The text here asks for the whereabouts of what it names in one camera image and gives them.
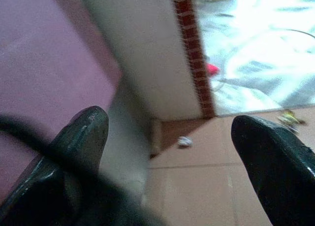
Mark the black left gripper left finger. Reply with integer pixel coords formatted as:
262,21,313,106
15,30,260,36
0,106,138,226

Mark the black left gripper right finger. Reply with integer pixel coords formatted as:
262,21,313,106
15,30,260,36
231,114,315,226

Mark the yellow crumpled wrapper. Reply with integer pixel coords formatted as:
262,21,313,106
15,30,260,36
277,109,307,133

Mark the red tiled wall section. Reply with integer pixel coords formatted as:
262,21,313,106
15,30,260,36
172,0,216,118

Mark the crumpled white paper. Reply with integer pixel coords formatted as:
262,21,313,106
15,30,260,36
177,136,193,148

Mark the thin floor cable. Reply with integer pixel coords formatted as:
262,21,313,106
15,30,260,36
214,28,315,91

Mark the red pink soft item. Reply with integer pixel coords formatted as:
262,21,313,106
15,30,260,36
206,63,220,75

